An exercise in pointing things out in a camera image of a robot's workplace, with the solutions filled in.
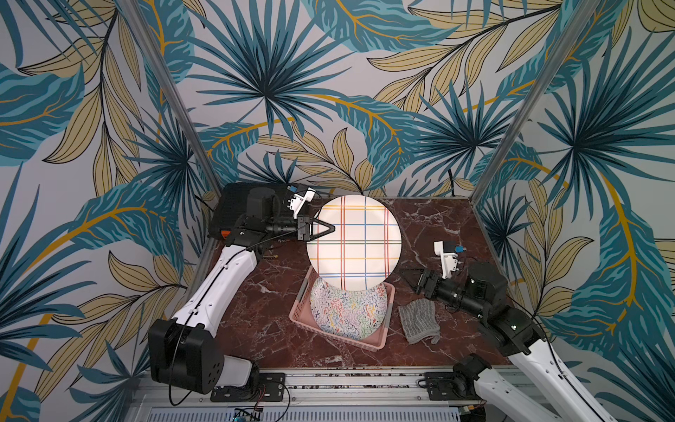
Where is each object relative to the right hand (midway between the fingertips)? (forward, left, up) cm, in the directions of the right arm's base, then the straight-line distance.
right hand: (403, 272), depth 67 cm
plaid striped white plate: (+6, +10, +2) cm, 12 cm away
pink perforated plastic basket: (0, +28, -25) cm, 38 cm away
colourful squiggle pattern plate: (-2, +13, -24) cm, 27 cm away
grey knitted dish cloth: (-4, -9, -24) cm, 26 cm away
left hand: (+9, +18, +6) cm, 21 cm away
